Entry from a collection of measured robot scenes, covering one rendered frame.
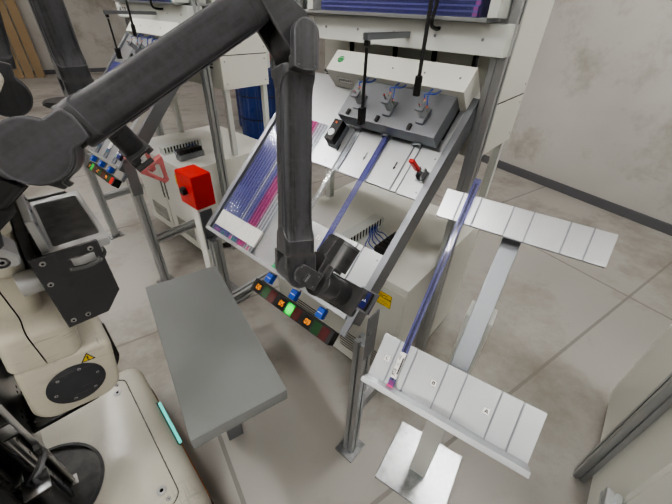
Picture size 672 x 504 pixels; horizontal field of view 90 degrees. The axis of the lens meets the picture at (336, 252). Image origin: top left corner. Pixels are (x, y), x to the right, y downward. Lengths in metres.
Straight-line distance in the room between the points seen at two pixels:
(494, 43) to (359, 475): 1.43
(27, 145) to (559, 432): 1.85
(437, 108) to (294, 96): 0.54
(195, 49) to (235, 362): 0.75
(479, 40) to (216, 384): 1.10
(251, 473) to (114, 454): 0.47
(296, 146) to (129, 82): 0.24
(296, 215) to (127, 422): 1.01
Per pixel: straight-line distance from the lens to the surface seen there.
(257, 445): 1.56
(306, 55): 0.58
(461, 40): 1.08
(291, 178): 0.59
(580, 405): 1.98
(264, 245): 1.15
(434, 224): 1.60
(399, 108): 1.09
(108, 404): 1.48
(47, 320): 0.86
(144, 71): 0.56
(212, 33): 0.58
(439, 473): 1.55
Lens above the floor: 1.40
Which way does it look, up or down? 36 degrees down
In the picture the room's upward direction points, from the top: 2 degrees clockwise
